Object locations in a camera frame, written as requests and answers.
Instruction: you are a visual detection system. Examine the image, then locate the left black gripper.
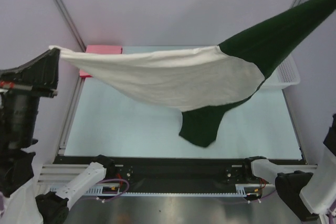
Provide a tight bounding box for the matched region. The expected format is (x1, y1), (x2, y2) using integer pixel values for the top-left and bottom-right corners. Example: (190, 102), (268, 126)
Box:
(0, 46), (62, 147)

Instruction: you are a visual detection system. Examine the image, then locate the white and dark green t-shirt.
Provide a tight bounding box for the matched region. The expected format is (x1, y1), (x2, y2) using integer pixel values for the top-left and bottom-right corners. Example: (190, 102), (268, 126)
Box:
(59, 0), (335, 147)

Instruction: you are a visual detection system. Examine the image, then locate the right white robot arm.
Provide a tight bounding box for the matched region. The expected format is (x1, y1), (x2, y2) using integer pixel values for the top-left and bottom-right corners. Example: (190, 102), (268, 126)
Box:
(242, 115), (335, 223)

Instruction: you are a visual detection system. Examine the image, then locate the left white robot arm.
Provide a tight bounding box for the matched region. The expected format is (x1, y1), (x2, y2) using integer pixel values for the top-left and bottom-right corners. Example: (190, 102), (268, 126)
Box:
(1, 48), (116, 223)

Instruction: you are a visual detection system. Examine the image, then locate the folded pink t-shirt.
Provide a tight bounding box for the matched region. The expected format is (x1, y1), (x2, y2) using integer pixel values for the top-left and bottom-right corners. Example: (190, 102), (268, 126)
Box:
(79, 45), (122, 80)

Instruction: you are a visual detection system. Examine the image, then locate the white perforated plastic basket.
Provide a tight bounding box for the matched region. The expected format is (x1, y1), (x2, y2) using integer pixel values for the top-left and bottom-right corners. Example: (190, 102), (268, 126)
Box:
(261, 54), (301, 89)

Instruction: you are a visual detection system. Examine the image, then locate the aluminium frame rail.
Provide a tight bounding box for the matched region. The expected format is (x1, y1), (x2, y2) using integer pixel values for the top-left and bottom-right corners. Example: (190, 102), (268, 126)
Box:
(34, 164), (88, 184)

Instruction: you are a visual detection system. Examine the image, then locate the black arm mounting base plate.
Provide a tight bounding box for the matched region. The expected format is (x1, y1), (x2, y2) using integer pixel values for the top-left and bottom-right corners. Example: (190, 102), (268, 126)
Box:
(53, 154), (307, 193)

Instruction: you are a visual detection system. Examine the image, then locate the white slotted cable duct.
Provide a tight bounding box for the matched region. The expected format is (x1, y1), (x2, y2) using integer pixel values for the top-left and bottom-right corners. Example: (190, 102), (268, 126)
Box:
(84, 184), (262, 197)

